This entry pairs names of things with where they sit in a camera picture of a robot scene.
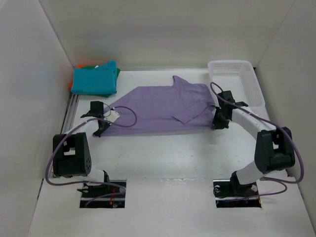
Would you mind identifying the lilac t shirt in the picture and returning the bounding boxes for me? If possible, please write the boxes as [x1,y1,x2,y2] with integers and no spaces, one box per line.
[102,76,215,137]

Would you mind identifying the teal t shirt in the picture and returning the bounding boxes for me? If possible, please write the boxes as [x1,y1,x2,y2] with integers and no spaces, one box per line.
[71,60,117,95]

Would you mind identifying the green t shirt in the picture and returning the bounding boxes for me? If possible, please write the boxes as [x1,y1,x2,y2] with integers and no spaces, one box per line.
[82,65,120,98]

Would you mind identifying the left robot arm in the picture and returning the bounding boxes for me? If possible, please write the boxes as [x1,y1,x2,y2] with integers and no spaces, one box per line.
[45,101,110,186]

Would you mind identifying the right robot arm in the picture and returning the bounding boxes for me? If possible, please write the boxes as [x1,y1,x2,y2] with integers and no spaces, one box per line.
[212,91,295,198]

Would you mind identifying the white laundry basket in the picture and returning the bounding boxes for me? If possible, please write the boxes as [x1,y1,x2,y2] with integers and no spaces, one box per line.
[207,60,265,108]

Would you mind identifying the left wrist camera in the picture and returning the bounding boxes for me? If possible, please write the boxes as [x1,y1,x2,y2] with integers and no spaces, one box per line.
[105,110,120,123]

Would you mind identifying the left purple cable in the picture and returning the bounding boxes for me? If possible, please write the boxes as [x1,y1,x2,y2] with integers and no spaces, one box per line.
[45,105,138,207]

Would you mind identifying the purple cable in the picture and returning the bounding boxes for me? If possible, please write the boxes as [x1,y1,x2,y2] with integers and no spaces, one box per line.
[209,81,305,200]
[45,105,138,207]

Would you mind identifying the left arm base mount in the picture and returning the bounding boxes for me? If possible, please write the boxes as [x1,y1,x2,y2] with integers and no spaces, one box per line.
[77,180,126,209]

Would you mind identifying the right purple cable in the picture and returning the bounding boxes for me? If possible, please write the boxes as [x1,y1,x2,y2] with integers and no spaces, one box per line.
[209,81,305,200]

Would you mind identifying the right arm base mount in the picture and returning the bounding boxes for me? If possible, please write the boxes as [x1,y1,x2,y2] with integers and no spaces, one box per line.
[213,179,261,208]

